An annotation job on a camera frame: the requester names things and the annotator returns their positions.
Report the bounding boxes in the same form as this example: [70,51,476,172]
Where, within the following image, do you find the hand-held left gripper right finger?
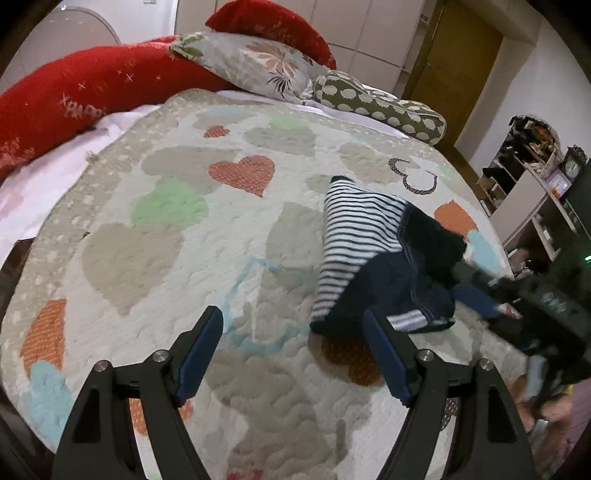
[362,308,539,480]

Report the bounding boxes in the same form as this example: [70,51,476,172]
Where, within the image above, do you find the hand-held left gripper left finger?
[54,305,225,480]

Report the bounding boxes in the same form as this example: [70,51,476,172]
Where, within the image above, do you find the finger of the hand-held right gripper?
[450,261,506,321]

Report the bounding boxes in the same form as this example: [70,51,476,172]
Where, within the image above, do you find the striped navy pants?
[309,175,469,335]

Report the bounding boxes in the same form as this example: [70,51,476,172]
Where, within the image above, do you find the person's right hand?
[516,375,575,444]

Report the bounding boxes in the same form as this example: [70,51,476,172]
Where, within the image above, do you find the heart print quilt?
[0,88,532,480]

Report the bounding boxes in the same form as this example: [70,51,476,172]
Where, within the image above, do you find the dark screen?
[564,171,591,261]

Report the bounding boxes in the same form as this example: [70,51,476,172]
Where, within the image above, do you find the white shelf unit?
[475,113,591,278]

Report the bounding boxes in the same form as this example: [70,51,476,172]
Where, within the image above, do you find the dark mantel clock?
[562,145,588,180]

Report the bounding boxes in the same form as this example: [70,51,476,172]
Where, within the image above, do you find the olive dotted pillow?
[311,70,448,146]

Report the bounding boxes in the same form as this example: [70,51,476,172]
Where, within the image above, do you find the white bed sheet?
[0,104,162,268]

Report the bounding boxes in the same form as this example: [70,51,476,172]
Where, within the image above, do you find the wooden door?
[406,0,504,148]

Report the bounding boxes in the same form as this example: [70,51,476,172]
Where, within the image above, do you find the long red pillow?
[0,37,236,178]

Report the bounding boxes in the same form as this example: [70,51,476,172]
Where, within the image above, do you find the white wardrobe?
[175,0,439,93]

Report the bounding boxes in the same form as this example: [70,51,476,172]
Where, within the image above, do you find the floral grey pillow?
[168,31,331,104]

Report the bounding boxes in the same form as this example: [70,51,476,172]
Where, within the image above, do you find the short red pillow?
[205,0,338,70]

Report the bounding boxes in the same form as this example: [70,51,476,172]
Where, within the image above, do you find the white rounded headboard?
[0,0,122,88]

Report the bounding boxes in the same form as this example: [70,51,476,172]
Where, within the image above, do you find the dark wooden bed frame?
[0,237,38,278]

